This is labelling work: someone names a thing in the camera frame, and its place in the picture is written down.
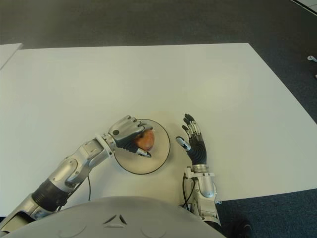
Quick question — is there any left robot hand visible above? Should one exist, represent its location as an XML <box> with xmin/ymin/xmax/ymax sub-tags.
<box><xmin>108</xmin><ymin>115</ymin><xmax>155</xmax><ymax>159</ymax></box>

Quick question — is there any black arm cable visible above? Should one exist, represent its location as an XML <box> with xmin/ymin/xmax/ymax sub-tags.
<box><xmin>84</xmin><ymin>173</ymin><xmax>92</xmax><ymax>203</ymax></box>
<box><xmin>182</xmin><ymin>173</ymin><xmax>197</xmax><ymax>208</ymax></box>

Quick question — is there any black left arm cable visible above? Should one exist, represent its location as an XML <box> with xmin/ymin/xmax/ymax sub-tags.
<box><xmin>84</xmin><ymin>173</ymin><xmax>92</xmax><ymax>203</ymax></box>

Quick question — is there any grey robot torso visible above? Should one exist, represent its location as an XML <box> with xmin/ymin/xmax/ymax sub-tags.
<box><xmin>0</xmin><ymin>195</ymin><xmax>227</xmax><ymax>238</ymax></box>

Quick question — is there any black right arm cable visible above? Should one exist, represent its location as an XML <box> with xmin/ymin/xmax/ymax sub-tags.
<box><xmin>182</xmin><ymin>173</ymin><xmax>197</xmax><ymax>208</ymax></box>

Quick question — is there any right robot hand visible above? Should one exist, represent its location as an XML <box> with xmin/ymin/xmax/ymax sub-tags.
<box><xmin>175</xmin><ymin>113</ymin><xmax>208</xmax><ymax>166</ymax></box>

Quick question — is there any white plate with black rim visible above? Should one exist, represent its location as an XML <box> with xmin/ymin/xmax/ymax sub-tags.
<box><xmin>114</xmin><ymin>119</ymin><xmax>171</xmax><ymax>176</ymax></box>

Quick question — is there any neighbouring white table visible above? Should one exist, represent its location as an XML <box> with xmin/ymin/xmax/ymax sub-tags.
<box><xmin>0</xmin><ymin>43</ymin><xmax>23</xmax><ymax>70</ymax></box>

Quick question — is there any red yellow apple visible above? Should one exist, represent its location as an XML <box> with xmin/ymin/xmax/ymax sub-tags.
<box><xmin>134</xmin><ymin>130</ymin><xmax>156</xmax><ymax>151</ymax></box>

